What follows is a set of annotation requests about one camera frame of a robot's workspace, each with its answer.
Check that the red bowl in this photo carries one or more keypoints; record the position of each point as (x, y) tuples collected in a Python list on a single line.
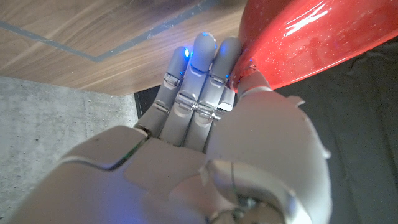
[(311, 43)]

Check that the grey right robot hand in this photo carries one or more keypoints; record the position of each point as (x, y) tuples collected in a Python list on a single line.
[(186, 174)]

